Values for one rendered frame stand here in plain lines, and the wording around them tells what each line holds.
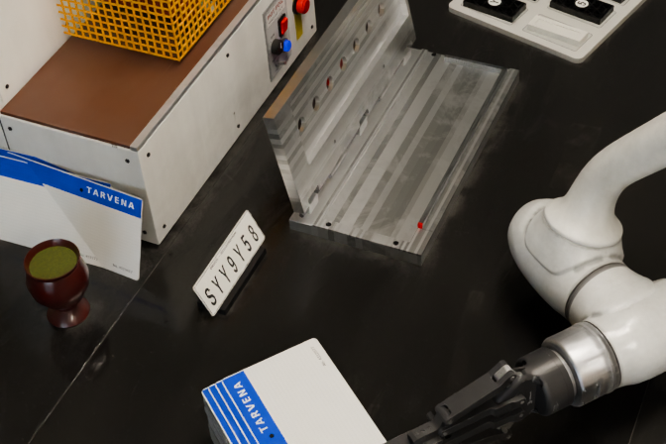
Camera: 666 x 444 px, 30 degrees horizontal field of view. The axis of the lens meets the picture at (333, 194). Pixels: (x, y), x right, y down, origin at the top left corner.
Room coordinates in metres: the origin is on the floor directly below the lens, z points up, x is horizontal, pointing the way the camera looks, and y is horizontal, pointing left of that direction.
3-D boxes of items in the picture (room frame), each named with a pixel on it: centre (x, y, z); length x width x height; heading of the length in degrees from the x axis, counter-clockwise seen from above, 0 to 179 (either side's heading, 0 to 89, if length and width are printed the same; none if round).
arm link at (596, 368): (0.91, -0.27, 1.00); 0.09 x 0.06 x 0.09; 24
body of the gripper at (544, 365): (0.88, -0.21, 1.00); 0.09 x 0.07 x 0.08; 114
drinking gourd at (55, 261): (1.16, 0.38, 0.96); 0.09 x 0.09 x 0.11
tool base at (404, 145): (1.43, -0.13, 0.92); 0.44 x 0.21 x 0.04; 152
